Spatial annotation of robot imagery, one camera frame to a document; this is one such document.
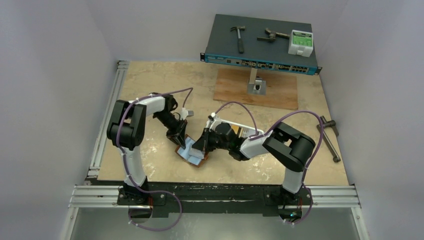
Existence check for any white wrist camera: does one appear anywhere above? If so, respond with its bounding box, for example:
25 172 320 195
180 107 194 120
205 112 224 132

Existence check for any silver metal stand bracket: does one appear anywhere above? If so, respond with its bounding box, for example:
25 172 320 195
247 68 267 96

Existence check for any small hammer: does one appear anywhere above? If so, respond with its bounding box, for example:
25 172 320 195
230 26 246 54

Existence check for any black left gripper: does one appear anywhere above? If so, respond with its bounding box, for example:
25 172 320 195
153 111 188 149

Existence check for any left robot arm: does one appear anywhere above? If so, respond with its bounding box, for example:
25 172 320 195
106 92 188 205

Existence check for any aluminium frame rail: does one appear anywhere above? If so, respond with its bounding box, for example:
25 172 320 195
86 60 130 179

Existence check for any white green electrical module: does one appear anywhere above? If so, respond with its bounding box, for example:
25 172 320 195
288 30 314 58

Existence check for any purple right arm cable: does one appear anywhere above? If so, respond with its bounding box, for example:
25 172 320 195
213 101 325 185

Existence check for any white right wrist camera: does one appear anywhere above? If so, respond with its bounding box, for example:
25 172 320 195
205 112 224 132

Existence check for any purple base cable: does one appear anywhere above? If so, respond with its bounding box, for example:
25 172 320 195
128 190 185 233

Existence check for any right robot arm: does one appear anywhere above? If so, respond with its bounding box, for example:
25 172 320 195
189 122 316 204

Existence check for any brown leather card holder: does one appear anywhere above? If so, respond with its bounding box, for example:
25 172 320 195
175 134 209 168

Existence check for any white credit card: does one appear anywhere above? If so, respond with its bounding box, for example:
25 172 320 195
188 147 205 160

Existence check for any blue network switch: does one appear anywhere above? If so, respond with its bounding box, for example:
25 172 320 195
200 14 322 76

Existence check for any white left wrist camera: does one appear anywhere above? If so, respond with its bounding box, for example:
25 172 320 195
180 107 194 120

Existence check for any white plastic basket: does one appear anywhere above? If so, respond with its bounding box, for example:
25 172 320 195
205 115 265 138

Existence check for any gold striped credit card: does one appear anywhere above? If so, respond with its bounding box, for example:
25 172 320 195
232 125 251 135

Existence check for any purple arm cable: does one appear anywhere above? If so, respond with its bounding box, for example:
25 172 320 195
115 87 195 196
213 101 325 185

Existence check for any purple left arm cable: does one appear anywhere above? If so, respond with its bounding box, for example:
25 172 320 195
115 87 195 196

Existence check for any plywood base board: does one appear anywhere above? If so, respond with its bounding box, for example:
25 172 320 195
213 68 299 110

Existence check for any metal T-handle tool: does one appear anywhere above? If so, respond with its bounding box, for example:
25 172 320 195
320 115 342 163

